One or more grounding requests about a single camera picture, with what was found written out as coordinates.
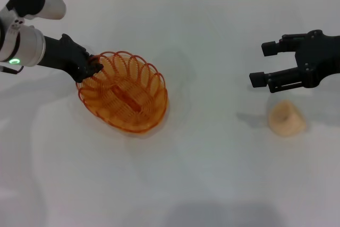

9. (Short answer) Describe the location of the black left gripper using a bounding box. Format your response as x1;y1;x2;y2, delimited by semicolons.
37;33;105;84

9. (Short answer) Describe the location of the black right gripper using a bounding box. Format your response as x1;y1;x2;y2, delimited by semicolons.
249;29;340;94

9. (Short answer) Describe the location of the orange woven plastic basket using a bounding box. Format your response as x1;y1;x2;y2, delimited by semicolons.
76;51;169;134

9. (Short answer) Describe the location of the beige bread bun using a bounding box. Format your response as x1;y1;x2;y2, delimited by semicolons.
268;100;307;137

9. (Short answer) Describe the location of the black cable with metal connector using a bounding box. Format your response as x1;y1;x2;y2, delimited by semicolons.
0;64;25;75

